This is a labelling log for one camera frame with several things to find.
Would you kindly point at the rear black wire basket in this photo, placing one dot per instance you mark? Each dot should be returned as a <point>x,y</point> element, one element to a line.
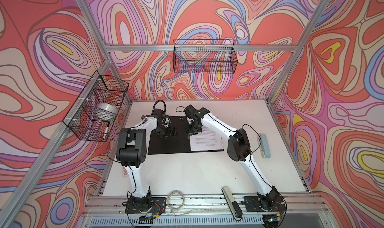
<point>204,56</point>

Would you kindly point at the white and black file folder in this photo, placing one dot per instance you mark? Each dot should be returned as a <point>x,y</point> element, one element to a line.
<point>173,145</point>

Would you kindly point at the black wire basket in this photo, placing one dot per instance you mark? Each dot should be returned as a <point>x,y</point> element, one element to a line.
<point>204,56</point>
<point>100,102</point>

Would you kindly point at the pink white calculator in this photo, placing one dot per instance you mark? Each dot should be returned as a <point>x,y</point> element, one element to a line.
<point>125,171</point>

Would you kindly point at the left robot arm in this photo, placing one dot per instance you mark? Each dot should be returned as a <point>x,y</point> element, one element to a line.
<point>132,152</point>

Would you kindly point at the silver tape roll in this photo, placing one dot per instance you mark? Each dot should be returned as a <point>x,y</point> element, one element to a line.
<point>105,110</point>

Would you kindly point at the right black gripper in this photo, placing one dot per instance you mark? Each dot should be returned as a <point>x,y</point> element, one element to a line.
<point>189,132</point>

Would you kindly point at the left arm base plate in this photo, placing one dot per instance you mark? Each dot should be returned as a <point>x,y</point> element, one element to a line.
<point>145,205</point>

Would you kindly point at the marker pen in basket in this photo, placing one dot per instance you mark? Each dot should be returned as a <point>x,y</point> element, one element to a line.
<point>106,131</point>

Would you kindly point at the white and black stapler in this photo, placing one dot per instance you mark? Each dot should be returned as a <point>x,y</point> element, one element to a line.
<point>232,203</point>

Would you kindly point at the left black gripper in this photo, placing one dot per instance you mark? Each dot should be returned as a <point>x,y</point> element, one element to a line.
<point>169,133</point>

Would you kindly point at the aluminium frame rail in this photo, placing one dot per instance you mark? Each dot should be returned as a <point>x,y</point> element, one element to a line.
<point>304,210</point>

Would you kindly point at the grey blue hole punch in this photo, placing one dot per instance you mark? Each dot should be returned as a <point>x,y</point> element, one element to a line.
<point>264,147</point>

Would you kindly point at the left black wire basket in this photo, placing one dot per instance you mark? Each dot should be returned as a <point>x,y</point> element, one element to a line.
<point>100,102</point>

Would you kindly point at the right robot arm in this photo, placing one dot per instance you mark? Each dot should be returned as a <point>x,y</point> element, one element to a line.
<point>239,150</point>

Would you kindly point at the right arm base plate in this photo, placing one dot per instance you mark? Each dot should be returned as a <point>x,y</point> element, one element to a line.
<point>258,204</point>

